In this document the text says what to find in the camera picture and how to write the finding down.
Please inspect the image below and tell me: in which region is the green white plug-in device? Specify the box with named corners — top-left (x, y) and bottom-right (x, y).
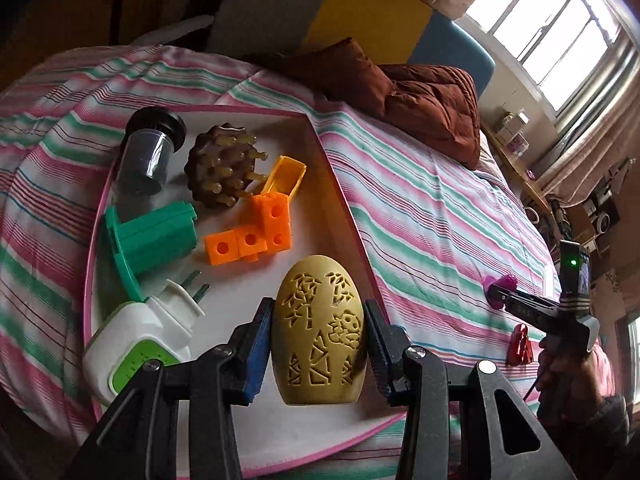
top-left (82, 270), bottom-right (211, 406)

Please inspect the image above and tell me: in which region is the magenta plastic strainer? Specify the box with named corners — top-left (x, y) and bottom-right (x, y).
top-left (484, 272), bottom-right (517, 310)

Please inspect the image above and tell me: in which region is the red plastic clip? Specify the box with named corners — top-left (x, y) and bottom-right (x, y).
top-left (506, 324), bottom-right (536, 367)

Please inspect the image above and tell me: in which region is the brown massage brush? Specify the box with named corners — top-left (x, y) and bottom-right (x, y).
top-left (186, 124), bottom-right (268, 209)

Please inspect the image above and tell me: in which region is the wooden desk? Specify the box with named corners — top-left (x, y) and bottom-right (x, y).
top-left (482, 125), bottom-right (551, 221)

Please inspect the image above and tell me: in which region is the striped blanket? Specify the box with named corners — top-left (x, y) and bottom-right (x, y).
top-left (0, 45), bottom-right (616, 480)

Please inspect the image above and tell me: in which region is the green plastic holder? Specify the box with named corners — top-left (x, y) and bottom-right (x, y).
top-left (105, 201), bottom-right (198, 303)

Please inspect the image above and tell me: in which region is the person's right hand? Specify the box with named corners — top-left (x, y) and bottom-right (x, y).
top-left (536, 335), bottom-right (601, 416)

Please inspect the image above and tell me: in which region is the window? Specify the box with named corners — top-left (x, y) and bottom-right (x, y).
top-left (460, 0), bottom-right (631, 116)

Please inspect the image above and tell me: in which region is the brown quilt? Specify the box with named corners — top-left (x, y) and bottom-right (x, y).
top-left (280, 37), bottom-right (482, 170)

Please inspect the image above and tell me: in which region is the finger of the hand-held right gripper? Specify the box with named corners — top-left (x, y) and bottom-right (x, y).
top-left (492, 285), bottom-right (563, 331)

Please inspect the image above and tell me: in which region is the white tray pink rim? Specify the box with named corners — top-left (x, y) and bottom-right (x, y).
top-left (82, 105), bottom-right (416, 471)

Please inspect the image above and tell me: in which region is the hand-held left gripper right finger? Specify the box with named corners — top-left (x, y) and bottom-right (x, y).
top-left (362, 299), bottom-right (576, 480)

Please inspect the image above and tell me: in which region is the yellow carved egg-shaped case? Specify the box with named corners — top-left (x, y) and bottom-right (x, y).
top-left (271, 254), bottom-right (368, 407)

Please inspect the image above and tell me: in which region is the clear jar black cap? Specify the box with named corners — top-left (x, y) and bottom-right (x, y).
top-left (117, 106), bottom-right (187, 196)

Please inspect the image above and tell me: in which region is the blue headboard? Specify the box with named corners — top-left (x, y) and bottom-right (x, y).
top-left (410, 12), bottom-right (496, 101)

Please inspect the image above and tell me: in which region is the beige curtain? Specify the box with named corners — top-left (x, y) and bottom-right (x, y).
top-left (530, 45), bottom-right (640, 206)

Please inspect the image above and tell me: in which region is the person's right forearm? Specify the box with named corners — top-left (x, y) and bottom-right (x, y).
top-left (540, 360), bottom-right (636, 480)

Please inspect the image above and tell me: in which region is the pink checked pillow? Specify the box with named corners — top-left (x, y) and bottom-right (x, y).
top-left (477, 130), bottom-right (511, 181)

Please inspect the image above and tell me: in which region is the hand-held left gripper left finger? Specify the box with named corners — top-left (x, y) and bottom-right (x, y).
top-left (65, 297), bottom-right (276, 480)

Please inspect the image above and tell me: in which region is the yellow panel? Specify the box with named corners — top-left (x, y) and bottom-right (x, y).
top-left (305, 0), bottom-right (433, 61)

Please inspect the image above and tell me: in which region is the orange cube blocks toy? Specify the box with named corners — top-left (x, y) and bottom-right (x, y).
top-left (204, 192), bottom-right (291, 266)

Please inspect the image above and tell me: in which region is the white box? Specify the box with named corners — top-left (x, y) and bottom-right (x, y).
top-left (497, 112), bottom-right (530, 143)

